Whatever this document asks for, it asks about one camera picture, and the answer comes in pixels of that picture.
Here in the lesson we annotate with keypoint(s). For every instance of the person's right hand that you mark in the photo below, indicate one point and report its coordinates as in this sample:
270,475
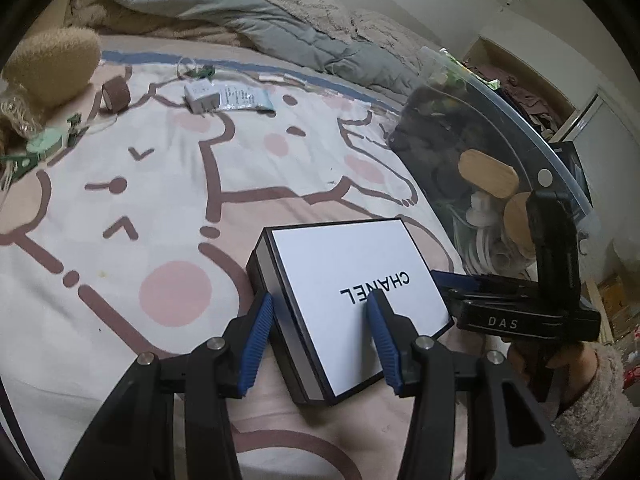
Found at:
575,367

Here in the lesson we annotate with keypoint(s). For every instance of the pink clothes pile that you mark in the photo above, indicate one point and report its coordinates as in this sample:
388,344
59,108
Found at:
525,100

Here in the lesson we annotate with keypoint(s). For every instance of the round wooden lid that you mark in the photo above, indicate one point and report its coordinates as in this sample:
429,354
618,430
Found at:
517,220

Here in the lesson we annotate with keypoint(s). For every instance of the yellow cardboard box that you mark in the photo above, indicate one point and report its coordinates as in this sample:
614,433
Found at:
610,290

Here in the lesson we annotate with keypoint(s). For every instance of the beige bed sheet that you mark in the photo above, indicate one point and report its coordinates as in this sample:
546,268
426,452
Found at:
150,42

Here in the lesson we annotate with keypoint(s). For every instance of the white paper packet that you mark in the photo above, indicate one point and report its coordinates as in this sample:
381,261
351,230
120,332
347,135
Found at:
245,97

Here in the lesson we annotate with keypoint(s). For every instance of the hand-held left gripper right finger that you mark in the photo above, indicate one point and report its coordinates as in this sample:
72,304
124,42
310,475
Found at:
385,345

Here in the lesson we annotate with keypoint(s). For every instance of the brown tape roll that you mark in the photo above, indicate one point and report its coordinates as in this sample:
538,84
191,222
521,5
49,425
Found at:
120,96

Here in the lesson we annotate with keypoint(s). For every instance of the grey duvet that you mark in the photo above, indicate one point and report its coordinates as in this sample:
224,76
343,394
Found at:
225,15

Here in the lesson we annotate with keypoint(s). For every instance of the beige plush slipper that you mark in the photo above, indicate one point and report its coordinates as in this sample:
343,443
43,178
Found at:
50,65

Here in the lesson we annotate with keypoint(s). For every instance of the person's right forearm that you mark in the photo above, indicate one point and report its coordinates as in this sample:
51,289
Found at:
600,420

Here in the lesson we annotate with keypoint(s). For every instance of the white plastic adapter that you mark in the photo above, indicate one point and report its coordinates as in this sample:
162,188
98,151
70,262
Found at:
480,207

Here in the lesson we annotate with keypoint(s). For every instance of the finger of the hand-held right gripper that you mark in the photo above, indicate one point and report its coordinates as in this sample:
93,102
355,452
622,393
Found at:
450,279
555,245

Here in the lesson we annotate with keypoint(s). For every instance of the clear plastic storage bin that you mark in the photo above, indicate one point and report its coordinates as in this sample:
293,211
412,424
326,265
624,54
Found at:
500,130

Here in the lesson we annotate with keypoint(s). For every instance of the white charger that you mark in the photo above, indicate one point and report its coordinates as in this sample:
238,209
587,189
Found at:
202,97

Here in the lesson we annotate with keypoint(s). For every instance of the oval wooden box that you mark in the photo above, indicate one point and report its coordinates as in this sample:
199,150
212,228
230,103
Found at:
487,175

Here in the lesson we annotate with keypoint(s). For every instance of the beige fleece blanket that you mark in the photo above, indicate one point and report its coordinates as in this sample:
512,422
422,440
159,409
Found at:
125,22

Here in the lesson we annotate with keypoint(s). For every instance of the mint green tape measure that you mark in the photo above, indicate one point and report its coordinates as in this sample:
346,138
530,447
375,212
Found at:
45,142

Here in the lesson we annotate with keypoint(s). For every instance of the white louvre door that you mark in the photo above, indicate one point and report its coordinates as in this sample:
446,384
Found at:
610,120

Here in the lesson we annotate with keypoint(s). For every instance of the black and white gift box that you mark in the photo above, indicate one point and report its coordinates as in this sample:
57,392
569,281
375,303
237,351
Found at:
350,260

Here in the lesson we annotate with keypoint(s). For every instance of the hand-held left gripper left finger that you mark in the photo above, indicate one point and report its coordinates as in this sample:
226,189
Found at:
255,340

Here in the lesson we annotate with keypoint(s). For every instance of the clear plastic wrap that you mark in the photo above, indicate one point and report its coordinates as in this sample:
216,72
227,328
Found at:
20,112

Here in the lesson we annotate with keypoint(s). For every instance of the green dotted tissue pack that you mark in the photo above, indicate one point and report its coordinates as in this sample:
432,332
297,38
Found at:
455,77

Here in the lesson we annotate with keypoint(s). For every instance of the closet niche shelf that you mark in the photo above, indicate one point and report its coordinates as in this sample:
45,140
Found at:
495,45

